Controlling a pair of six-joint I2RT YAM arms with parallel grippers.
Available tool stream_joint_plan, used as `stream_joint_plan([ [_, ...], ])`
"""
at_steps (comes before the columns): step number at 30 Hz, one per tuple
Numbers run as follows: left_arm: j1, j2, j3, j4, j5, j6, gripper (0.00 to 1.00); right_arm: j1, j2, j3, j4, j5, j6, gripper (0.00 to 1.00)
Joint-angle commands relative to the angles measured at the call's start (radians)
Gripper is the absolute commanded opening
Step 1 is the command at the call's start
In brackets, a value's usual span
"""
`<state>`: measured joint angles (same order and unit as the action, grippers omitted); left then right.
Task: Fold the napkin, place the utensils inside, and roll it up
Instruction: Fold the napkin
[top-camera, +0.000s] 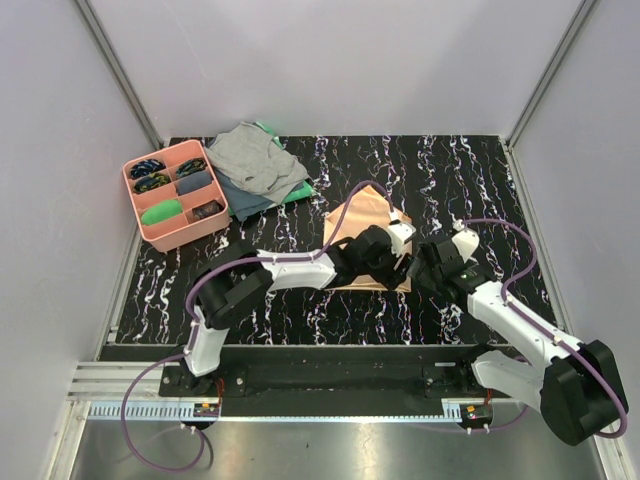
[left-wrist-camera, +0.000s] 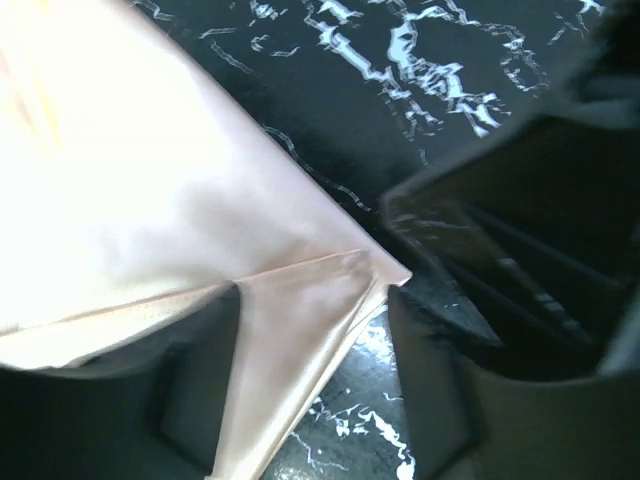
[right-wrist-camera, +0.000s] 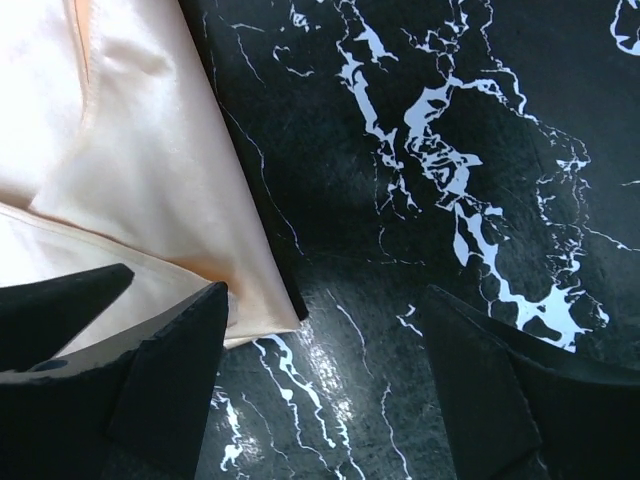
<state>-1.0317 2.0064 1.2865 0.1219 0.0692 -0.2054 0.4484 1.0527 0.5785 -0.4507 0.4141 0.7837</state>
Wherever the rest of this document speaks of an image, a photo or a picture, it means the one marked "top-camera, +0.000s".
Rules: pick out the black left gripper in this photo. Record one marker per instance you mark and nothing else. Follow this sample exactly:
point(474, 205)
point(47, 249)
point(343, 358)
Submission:
point(393, 279)

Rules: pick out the black marbled table mat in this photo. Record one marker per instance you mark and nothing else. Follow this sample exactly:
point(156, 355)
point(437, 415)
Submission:
point(436, 180)

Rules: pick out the aluminium frame post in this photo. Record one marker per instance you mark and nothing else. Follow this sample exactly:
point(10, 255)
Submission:
point(97, 32)
point(560, 54)

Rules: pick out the left aluminium frame post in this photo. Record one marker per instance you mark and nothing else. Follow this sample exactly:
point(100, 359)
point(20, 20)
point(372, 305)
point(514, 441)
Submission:
point(97, 32)

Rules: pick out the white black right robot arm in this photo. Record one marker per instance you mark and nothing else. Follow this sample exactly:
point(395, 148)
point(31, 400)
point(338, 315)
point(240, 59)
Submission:
point(575, 386)

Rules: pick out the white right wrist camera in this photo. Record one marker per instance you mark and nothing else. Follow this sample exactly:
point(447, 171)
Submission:
point(466, 240)

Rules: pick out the green item in tray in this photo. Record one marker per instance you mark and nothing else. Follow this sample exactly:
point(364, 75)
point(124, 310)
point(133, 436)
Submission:
point(161, 212)

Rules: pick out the dark brown item in tray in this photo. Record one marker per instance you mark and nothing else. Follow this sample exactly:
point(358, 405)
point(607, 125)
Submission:
point(208, 209)

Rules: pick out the right aluminium frame post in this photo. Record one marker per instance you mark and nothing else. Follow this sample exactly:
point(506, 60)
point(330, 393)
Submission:
point(560, 54)

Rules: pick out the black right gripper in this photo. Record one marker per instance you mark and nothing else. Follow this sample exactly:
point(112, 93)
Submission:
point(417, 261)

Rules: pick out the white slotted cable duct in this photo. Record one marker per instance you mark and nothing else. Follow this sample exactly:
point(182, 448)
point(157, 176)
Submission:
point(440, 411)

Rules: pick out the peach satin napkin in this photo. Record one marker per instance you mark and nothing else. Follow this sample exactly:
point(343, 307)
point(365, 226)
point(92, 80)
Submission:
point(367, 207)

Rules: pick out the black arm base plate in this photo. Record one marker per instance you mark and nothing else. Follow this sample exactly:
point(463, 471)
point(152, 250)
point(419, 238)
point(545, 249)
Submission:
point(424, 355)

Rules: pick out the grey item in tray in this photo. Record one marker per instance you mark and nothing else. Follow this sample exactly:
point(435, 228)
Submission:
point(193, 182)

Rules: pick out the aluminium frame rail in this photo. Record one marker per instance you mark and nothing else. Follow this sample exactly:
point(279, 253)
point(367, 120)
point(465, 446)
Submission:
point(110, 380)

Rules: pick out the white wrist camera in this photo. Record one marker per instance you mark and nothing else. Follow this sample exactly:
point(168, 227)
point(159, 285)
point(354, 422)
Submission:
point(401, 234)
point(466, 240)

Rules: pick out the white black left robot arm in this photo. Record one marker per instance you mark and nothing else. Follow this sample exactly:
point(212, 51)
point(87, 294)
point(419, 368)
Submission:
point(231, 287)

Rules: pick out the pink compartment tray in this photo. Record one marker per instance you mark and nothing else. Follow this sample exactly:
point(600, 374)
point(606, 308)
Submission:
point(184, 227)

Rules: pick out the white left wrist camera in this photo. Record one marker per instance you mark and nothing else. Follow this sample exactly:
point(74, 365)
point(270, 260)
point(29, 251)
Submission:
point(401, 234)

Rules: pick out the blue grey folded cloth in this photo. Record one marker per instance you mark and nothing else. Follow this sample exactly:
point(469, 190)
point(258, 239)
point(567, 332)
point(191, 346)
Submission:
point(242, 204)

